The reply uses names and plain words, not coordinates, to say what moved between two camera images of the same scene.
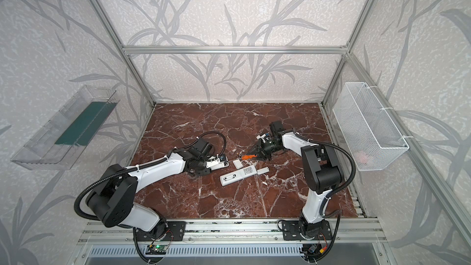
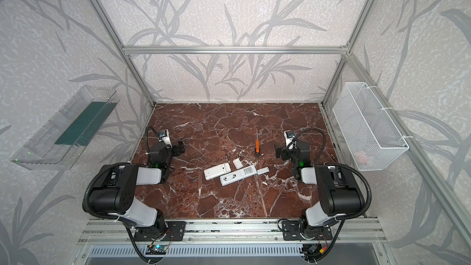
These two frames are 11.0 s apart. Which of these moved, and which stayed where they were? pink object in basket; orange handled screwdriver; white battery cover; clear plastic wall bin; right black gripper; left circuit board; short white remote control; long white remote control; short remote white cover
Moved: right black gripper; orange handled screwdriver; short white remote control
Stayed: left circuit board; short remote white cover; long white remote control; clear plastic wall bin; white battery cover; pink object in basket
